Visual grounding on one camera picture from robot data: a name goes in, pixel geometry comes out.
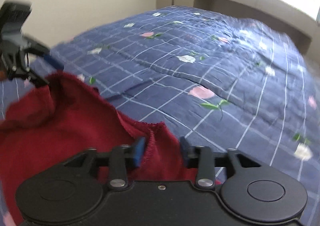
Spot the dark red knit garment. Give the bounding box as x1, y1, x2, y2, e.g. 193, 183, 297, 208
1, 73, 197, 225

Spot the blue plaid floral quilt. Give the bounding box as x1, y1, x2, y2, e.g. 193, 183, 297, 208
1, 6, 319, 225

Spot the beige built-in wardrobe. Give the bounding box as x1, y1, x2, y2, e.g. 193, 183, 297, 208
156, 0, 319, 60

